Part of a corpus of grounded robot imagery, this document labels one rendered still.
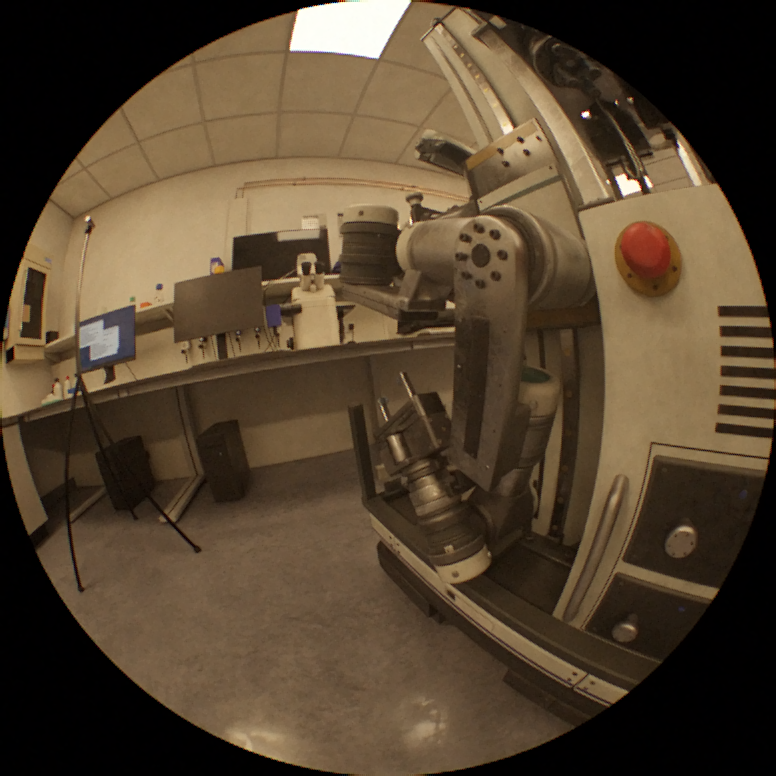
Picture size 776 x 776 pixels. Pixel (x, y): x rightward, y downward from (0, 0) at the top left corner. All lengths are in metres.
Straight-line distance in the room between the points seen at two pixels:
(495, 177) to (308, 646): 1.09
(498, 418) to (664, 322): 0.17
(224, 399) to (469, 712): 2.03
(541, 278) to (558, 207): 0.21
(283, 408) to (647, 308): 1.93
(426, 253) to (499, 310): 0.16
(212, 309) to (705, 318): 1.61
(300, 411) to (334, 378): 0.35
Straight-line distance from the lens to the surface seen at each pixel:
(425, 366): 2.20
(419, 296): 0.39
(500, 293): 0.21
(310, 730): 0.73
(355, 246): 0.55
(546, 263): 0.22
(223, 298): 1.53
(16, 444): 2.12
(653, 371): 0.24
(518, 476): 0.35
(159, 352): 2.21
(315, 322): 1.16
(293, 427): 1.98
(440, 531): 0.36
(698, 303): 0.25
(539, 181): 0.44
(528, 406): 0.28
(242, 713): 0.80
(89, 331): 2.11
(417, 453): 0.36
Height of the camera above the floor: 0.69
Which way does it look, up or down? 7 degrees down
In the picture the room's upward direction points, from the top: 7 degrees counter-clockwise
